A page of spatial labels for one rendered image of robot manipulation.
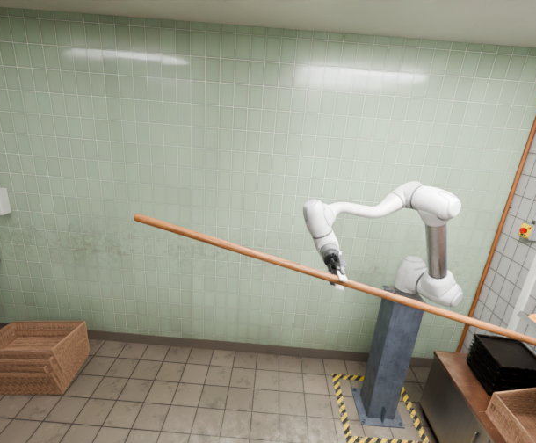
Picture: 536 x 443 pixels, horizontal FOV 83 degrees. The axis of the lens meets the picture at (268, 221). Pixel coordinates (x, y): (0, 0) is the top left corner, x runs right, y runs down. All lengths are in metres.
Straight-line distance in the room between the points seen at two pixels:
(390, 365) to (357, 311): 0.58
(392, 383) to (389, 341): 0.37
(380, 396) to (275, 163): 1.85
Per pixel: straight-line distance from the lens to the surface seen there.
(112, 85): 2.55
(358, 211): 1.55
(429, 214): 1.68
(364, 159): 2.37
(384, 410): 2.71
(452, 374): 2.48
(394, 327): 2.26
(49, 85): 2.78
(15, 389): 3.09
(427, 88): 2.49
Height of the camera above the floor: 2.04
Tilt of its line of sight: 19 degrees down
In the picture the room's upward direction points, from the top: 4 degrees clockwise
